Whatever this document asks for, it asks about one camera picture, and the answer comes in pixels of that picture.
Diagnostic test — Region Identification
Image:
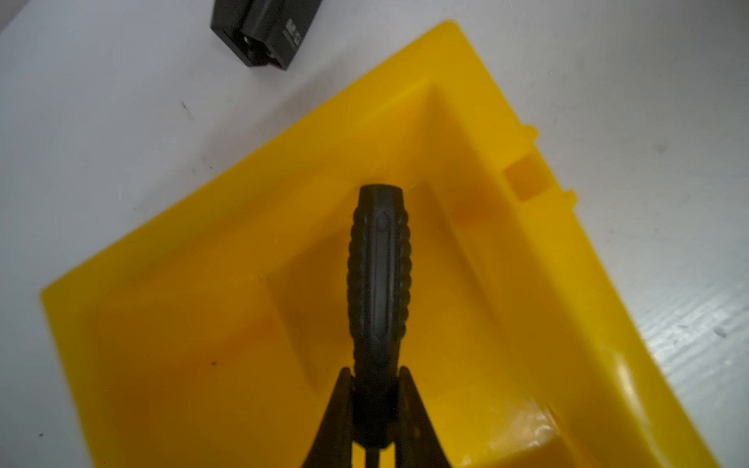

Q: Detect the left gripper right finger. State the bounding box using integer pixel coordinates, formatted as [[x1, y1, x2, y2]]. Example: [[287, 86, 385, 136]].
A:
[[395, 367, 452, 468]]

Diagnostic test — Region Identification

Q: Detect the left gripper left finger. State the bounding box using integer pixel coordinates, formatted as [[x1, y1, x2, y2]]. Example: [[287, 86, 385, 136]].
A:
[[302, 368, 353, 468]]

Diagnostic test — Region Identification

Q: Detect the black screwdriver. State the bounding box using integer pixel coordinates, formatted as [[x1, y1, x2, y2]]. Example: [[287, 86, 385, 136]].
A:
[[347, 184, 412, 467]]

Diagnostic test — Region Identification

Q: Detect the yellow plastic bin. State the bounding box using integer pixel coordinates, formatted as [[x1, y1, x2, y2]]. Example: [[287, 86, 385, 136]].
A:
[[41, 23, 715, 467]]

